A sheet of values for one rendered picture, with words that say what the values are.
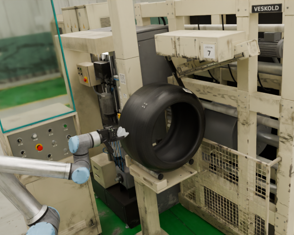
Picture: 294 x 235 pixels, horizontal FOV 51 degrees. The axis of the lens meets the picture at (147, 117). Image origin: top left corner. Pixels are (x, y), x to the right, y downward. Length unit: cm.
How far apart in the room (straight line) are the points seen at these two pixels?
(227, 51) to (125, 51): 70
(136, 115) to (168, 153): 57
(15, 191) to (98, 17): 399
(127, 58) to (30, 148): 99
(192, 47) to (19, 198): 135
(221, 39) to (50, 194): 173
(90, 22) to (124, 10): 327
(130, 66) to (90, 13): 329
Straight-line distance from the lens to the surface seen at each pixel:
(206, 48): 189
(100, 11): 546
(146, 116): 185
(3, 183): 190
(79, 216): 282
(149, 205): 269
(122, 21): 215
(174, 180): 224
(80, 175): 167
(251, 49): 190
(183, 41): 203
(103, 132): 183
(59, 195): 264
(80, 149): 177
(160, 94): 190
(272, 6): 197
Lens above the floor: 203
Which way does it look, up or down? 21 degrees down
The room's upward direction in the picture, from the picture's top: 7 degrees counter-clockwise
